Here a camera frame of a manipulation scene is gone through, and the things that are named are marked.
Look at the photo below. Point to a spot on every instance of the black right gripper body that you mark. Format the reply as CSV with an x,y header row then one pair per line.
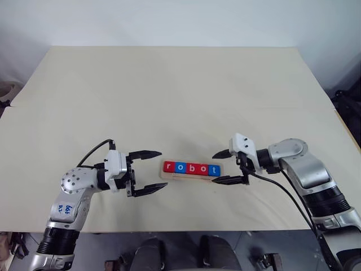
x,y
244,166

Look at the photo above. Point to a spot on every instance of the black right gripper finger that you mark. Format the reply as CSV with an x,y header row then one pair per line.
x,y
229,180
224,154

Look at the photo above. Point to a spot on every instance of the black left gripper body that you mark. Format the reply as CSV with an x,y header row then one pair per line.
x,y
130,175

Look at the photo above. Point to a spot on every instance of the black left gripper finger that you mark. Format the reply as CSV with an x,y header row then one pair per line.
x,y
146,154
150,189

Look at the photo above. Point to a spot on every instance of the blue letter t block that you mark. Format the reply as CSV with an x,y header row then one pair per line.
x,y
214,170

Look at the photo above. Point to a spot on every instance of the red letter r block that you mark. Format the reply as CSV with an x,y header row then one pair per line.
x,y
169,166

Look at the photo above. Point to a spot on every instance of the red letter o block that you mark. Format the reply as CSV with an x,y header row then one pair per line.
x,y
202,169

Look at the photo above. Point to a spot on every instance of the blue letter o block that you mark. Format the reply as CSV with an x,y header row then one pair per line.
x,y
180,167

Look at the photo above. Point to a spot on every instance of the red letter b block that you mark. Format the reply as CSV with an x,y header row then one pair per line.
x,y
191,168

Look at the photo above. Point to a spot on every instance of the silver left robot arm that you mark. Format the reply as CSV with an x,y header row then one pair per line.
x,y
73,180

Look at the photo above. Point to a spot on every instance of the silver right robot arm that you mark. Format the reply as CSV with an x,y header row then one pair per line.
x,y
310,169

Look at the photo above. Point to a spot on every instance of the wooden block tray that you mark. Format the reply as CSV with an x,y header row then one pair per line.
x,y
186,177

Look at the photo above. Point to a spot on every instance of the dark rounded shape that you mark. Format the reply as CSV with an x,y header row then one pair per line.
x,y
148,254
217,251

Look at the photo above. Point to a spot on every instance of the black bag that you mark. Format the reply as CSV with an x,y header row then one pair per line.
x,y
348,110

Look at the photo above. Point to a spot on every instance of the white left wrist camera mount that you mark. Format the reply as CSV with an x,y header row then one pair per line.
x,y
112,163

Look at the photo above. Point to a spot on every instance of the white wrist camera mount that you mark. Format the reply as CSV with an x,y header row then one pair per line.
x,y
112,163
242,142

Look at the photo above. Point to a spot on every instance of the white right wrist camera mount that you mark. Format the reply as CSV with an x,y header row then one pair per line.
x,y
242,142

